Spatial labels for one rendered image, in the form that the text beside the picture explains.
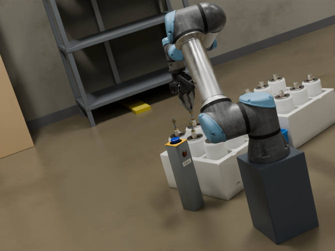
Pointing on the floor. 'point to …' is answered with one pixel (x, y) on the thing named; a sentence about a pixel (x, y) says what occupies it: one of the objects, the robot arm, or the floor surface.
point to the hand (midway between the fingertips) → (190, 108)
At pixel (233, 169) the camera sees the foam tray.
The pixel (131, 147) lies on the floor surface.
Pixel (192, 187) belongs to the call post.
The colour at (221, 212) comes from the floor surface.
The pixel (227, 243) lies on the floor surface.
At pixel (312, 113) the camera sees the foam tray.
